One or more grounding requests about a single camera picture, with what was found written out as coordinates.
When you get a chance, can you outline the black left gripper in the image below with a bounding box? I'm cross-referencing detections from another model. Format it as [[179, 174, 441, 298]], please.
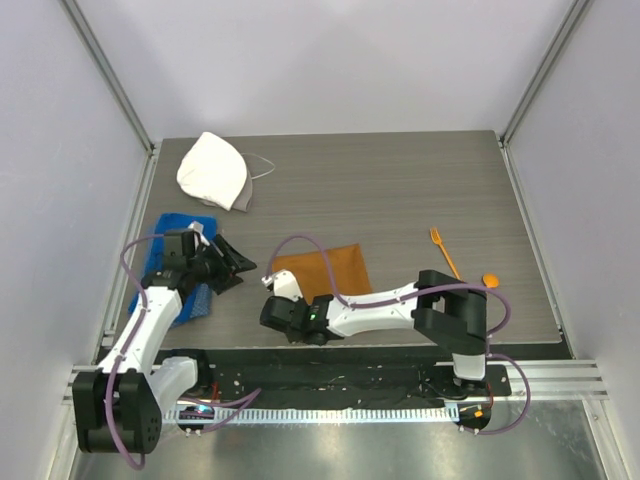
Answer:
[[187, 234, 254, 294]]

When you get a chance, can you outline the white cloth cap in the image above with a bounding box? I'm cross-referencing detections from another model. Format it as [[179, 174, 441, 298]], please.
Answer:
[[176, 132, 253, 212]]

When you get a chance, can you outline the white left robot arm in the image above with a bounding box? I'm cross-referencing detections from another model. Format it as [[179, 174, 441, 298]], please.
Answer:
[[71, 222, 257, 461]]

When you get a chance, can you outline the white slotted cable duct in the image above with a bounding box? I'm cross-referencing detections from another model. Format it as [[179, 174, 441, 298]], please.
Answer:
[[163, 404, 459, 425]]

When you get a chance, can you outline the orange plastic fork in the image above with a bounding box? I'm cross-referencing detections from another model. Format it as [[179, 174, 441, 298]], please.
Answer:
[[430, 227, 461, 280]]

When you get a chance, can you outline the orange satin napkin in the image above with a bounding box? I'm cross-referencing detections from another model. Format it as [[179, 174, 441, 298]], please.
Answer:
[[270, 243, 374, 305]]

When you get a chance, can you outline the blue towel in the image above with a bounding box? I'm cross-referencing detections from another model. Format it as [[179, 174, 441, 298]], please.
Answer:
[[128, 213, 217, 326]]

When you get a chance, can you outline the right aluminium frame post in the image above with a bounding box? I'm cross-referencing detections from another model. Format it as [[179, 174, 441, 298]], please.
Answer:
[[498, 0, 592, 149]]

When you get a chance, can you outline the orange plastic spoon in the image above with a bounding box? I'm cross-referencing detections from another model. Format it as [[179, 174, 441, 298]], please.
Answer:
[[482, 273, 500, 289]]

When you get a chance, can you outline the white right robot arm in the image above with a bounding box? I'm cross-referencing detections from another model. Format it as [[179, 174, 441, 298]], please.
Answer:
[[260, 270, 489, 395]]

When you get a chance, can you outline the aluminium frame post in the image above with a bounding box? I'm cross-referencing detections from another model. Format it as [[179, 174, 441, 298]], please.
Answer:
[[59, 0, 154, 155], [498, 0, 592, 149]]

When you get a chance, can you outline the left aluminium frame post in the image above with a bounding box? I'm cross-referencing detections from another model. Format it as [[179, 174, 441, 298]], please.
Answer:
[[59, 0, 154, 155]]

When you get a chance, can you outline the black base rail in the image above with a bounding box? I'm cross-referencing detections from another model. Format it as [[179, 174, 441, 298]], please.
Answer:
[[182, 346, 512, 410]]

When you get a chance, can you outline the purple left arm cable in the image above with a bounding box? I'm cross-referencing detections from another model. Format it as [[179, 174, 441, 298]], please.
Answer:
[[104, 234, 262, 471]]

